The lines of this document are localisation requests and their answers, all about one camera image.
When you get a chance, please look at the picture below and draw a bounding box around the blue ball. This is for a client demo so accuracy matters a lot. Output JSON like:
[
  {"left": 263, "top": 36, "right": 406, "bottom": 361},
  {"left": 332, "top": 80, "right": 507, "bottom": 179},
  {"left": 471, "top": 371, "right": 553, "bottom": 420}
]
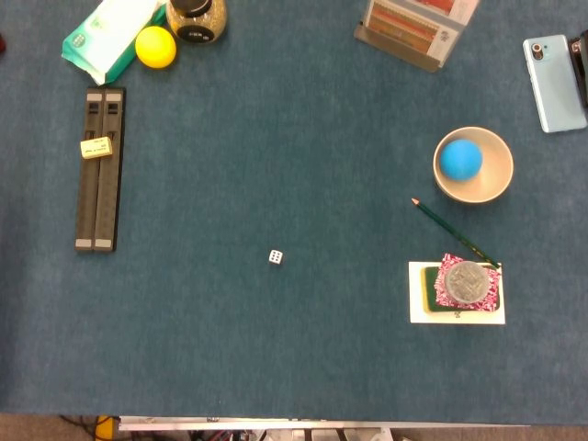
[{"left": 439, "top": 139, "right": 484, "bottom": 183}]

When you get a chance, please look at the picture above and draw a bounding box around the yellow ball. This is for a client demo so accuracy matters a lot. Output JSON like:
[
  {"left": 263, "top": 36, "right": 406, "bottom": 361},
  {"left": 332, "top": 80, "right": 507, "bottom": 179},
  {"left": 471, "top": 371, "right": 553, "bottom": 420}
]
[{"left": 134, "top": 25, "right": 177, "bottom": 70}]

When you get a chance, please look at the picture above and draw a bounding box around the round grey metal lid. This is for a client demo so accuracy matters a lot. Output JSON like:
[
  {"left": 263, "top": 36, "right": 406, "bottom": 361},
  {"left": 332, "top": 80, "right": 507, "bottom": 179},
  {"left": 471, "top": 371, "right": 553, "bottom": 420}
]
[{"left": 444, "top": 260, "right": 492, "bottom": 304}]

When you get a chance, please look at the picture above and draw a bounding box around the green yellow sponge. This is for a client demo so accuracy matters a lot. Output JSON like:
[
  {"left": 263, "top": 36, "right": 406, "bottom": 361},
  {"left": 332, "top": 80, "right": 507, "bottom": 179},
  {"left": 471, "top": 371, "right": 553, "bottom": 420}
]
[{"left": 421, "top": 265, "right": 503, "bottom": 315}]

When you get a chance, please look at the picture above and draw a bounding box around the white card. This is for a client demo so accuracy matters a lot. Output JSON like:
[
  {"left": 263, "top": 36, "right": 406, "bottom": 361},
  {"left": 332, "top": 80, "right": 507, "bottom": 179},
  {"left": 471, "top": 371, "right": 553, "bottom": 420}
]
[{"left": 408, "top": 261, "right": 507, "bottom": 326}]

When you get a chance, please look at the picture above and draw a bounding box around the black device with strap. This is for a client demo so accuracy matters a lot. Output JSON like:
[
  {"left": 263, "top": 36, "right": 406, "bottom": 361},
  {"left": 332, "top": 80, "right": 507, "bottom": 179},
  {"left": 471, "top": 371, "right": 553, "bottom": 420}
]
[{"left": 568, "top": 35, "right": 588, "bottom": 109}]

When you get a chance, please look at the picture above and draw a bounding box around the glass jar with black lid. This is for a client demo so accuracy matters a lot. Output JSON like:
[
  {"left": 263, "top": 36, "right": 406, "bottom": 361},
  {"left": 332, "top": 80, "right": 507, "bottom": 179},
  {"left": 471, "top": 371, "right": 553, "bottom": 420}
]
[{"left": 164, "top": 0, "right": 229, "bottom": 45}]

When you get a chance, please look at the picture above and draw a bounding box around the green white wet wipes pack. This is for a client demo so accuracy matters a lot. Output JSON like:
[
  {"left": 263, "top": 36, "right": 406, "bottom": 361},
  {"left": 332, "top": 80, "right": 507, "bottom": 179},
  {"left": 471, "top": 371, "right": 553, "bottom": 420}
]
[{"left": 61, "top": 0, "right": 168, "bottom": 86}]

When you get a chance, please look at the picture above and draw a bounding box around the light blue smartphone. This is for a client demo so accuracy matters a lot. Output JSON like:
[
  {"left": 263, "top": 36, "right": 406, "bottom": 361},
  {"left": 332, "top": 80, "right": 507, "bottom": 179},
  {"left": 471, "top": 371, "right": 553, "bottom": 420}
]
[{"left": 522, "top": 34, "right": 588, "bottom": 134}]

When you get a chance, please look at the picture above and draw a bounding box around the aluminium frame rail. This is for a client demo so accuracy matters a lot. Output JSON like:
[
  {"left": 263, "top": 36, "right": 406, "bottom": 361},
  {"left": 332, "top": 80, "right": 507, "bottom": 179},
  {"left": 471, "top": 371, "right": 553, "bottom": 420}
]
[{"left": 117, "top": 415, "right": 529, "bottom": 433}]

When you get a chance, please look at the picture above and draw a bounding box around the green pencil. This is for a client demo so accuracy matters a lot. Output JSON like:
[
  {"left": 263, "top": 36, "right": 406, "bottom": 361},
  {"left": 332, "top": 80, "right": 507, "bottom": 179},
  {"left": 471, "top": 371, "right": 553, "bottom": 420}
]
[{"left": 411, "top": 197, "right": 502, "bottom": 269}]

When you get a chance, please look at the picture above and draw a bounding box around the red white patterned wrapper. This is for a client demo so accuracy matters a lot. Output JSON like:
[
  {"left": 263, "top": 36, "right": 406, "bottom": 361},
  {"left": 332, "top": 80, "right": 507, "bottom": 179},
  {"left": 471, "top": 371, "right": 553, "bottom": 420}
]
[{"left": 433, "top": 251, "right": 503, "bottom": 311}]

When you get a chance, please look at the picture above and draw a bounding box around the beige bowl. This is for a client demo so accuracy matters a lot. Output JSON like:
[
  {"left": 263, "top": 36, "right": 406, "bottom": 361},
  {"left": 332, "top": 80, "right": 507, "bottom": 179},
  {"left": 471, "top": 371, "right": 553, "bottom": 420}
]
[{"left": 432, "top": 126, "right": 515, "bottom": 205}]

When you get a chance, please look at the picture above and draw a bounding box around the black folding stand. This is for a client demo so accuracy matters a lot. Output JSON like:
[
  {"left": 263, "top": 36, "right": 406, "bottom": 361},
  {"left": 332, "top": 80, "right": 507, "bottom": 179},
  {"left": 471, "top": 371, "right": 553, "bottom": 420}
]
[{"left": 74, "top": 85, "right": 127, "bottom": 254}]

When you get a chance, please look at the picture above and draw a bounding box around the yellow eraser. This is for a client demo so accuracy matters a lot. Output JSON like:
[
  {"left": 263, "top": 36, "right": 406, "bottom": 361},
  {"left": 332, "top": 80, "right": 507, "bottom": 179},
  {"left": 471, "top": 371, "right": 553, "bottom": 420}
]
[{"left": 79, "top": 136, "right": 114, "bottom": 161}]

